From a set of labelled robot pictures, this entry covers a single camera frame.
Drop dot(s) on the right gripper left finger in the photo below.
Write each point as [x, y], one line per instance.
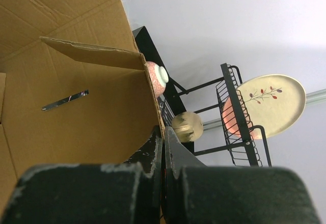
[91, 193]

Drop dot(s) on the beige plate with leaf pattern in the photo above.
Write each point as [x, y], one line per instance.
[274, 101]

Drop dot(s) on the black wire dish rack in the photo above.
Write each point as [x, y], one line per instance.
[198, 83]

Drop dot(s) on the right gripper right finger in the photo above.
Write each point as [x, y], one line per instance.
[196, 193]

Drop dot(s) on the pink patterned ceramic bowl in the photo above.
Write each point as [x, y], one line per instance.
[159, 78]

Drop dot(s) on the brown cardboard box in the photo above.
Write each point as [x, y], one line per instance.
[77, 88]

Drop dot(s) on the beige cup in rack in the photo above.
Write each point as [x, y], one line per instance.
[188, 126]

